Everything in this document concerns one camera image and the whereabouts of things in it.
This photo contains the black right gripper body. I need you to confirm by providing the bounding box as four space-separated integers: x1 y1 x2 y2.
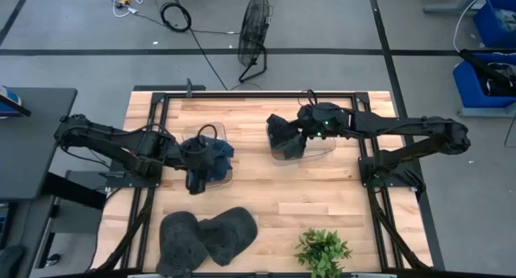
298 102 352 139

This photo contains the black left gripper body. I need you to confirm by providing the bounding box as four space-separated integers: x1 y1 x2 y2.
180 135 219 195

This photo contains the black cap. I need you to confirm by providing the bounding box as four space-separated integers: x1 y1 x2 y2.
265 113 308 161
197 206 259 267
156 211 210 278

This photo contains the clear plastic bin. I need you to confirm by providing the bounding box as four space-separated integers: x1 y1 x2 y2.
181 122 234 189
265 122 338 166

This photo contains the black floor fan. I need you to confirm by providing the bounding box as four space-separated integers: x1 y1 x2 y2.
236 0 273 85

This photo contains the green potted plant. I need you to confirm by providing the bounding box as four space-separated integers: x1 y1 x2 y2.
294 228 354 278

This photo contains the blue storage bin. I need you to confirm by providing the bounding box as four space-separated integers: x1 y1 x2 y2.
451 54 516 110
473 0 516 49

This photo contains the black equipment in bin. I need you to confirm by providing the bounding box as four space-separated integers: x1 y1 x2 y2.
459 48 516 98

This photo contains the dark grey desk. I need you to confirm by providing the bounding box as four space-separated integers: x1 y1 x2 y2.
0 87 77 201

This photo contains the grey desk leg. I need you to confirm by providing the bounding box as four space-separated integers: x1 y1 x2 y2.
422 0 487 17

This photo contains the blue object on desk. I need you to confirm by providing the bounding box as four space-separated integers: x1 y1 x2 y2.
0 85 32 118

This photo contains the black metal table frame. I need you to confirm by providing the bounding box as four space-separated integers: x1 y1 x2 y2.
96 90 435 272

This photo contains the long black floor cable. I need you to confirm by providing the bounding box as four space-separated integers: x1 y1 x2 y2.
188 27 229 92

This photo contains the coiled black cable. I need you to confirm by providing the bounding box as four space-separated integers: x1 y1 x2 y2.
160 2 193 33

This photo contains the white cable bundle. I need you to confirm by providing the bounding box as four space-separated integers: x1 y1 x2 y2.
111 0 154 19

